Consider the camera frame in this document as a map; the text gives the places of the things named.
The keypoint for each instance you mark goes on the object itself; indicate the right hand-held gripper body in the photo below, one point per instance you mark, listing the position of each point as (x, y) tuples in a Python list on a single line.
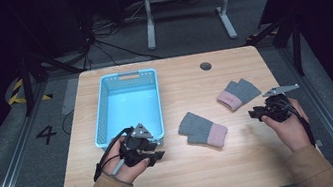
[(278, 107)]

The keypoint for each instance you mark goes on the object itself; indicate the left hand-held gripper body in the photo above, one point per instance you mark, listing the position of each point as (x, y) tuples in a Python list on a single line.
[(134, 147)]

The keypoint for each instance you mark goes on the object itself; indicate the grey knit glove pink cuff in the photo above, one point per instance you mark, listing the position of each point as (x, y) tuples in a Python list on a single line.
[(242, 91), (198, 129)]

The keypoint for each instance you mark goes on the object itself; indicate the light blue plastic basket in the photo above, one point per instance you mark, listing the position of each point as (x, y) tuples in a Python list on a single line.
[(130, 109)]

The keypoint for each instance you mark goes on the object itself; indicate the person's left hand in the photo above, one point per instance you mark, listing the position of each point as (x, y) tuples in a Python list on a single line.
[(123, 173)]

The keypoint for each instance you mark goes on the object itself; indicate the person's right hand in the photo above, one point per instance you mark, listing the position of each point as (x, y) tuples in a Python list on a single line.
[(290, 133)]

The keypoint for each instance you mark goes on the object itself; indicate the black metal stand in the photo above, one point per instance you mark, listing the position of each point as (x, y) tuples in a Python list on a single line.
[(26, 82), (297, 45)]

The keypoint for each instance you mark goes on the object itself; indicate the round black table grommet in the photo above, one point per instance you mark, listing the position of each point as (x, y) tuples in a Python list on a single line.
[(205, 66)]

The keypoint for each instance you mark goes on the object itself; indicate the yellow black hazard tape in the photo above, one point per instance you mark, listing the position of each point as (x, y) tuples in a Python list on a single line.
[(16, 93)]

